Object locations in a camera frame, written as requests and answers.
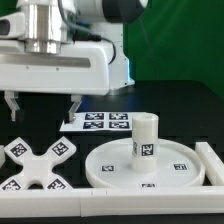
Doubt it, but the white right border bar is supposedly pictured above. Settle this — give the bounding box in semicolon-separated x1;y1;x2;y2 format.
195;142;224;186

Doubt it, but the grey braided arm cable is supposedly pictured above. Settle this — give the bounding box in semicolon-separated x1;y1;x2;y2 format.
58;0;118;64

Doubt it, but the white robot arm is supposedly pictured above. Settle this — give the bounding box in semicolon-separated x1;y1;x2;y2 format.
0;0;148;121

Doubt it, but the white left border bar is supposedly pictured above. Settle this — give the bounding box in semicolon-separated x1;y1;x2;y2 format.
0;145;5;168

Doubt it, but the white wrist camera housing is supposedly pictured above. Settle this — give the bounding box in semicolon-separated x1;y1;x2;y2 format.
0;12;25;39

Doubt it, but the white round table top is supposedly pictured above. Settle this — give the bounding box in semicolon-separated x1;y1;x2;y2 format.
85;138;205;188

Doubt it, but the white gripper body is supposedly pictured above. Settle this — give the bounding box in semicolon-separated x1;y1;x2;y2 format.
0;40;113;95

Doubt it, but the white front border bar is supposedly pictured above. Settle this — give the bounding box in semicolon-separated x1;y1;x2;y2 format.
0;186;224;218

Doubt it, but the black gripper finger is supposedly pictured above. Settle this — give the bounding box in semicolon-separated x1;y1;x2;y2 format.
68;95;82;123
4;91;20;122

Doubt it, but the white cross-shaped table base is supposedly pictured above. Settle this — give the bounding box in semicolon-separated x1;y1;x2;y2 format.
0;137;76;191

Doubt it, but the white border bar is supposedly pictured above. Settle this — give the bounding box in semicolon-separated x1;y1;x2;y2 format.
0;186;224;218
0;145;5;168
195;142;224;186

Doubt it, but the white marker tag sheet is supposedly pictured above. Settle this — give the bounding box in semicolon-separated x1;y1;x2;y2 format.
60;112;137;132

